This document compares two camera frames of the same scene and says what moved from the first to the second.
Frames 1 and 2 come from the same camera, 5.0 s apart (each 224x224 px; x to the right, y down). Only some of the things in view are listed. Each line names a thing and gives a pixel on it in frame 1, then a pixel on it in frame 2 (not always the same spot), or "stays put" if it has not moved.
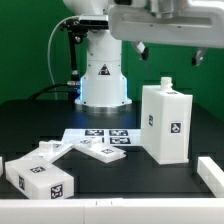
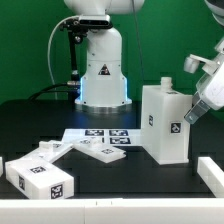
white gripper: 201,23 -> 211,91
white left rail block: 1,166 stays put
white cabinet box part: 38,178 stays put
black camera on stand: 78,28 stays put
